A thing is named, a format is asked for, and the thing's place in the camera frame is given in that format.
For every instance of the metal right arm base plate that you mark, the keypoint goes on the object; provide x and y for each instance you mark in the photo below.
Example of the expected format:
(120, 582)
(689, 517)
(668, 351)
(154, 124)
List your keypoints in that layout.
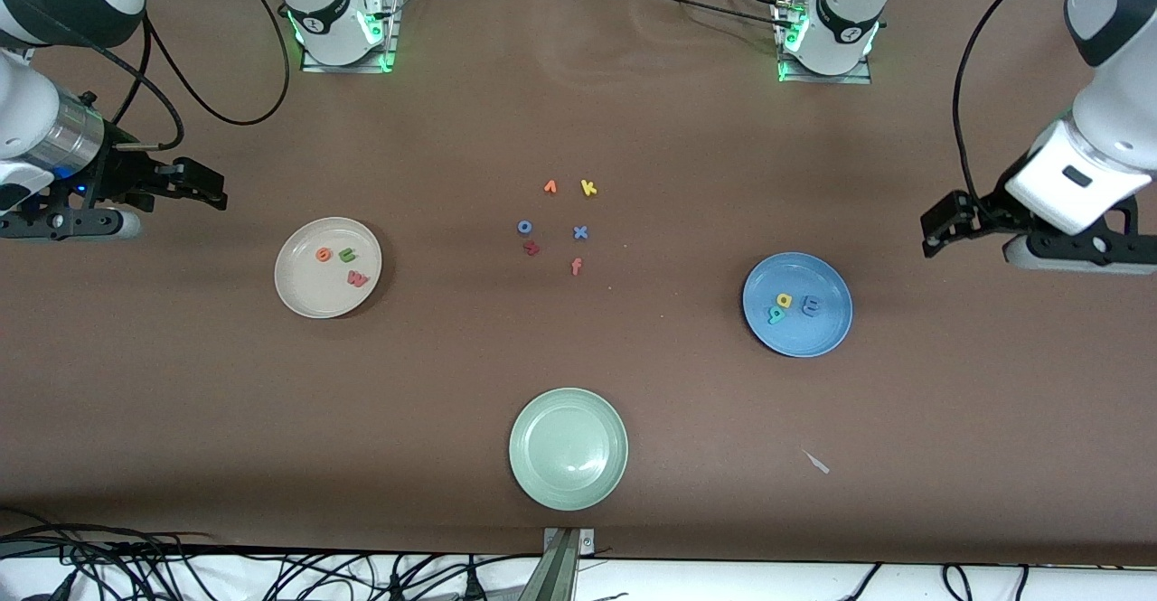
(390, 27)

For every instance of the green foam letter u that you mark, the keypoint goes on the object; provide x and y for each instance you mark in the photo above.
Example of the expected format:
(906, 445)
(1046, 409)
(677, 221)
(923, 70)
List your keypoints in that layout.
(348, 257)

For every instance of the beige round plate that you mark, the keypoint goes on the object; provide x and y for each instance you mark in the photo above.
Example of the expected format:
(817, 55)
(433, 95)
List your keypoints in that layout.
(312, 289)

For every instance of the small white paper scrap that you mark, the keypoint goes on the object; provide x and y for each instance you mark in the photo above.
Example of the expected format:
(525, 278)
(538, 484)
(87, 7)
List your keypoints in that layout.
(818, 464)

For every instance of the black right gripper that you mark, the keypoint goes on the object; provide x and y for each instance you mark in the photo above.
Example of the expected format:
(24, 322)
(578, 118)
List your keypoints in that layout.
(120, 173)

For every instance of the pale green round plate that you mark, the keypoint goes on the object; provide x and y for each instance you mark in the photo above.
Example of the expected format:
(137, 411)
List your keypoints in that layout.
(568, 449)

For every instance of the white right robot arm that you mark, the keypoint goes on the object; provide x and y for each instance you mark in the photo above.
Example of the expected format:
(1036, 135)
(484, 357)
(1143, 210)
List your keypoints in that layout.
(330, 14)

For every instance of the brown table cover sheet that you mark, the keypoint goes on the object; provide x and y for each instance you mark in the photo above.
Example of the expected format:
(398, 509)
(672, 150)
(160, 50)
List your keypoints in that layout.
(578, 113)

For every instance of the metal table edge bracket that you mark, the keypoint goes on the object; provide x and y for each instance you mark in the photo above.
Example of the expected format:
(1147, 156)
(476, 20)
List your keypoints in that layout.
(560, 574)

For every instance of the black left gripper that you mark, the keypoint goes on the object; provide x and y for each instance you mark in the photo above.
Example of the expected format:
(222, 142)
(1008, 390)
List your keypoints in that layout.
(992, 208)

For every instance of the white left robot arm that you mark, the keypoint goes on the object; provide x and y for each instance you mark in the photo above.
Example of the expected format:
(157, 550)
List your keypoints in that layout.
(841, 23)

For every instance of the pink foam letter w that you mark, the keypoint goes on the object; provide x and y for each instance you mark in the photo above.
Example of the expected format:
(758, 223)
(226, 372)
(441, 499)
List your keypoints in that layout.
(358, 279)

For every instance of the blue foam letter m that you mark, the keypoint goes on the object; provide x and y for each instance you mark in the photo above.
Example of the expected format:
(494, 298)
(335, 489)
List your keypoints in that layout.
(812, 309)

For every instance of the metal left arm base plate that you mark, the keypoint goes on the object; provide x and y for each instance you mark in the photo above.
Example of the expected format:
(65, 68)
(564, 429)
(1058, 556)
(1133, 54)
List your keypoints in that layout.
(850, 78)

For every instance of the blue round plate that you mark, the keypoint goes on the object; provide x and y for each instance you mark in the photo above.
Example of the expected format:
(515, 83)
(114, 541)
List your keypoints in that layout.
(809, 339)

